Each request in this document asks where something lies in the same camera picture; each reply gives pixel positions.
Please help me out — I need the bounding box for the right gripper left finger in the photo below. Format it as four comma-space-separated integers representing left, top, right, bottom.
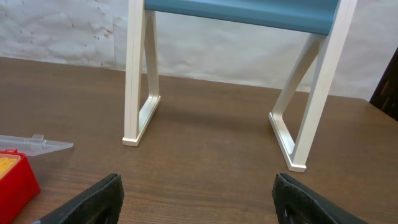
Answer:
30, 173, 126, 224

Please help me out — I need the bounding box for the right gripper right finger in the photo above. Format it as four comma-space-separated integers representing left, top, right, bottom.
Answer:
272, 172, 371, 224

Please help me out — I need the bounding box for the red and yellow tip box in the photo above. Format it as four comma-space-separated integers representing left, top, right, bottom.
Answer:
0, 134, 75, 224

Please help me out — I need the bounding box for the white and blue stand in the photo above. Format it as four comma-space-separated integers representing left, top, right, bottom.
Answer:
121, 0, 359, 174

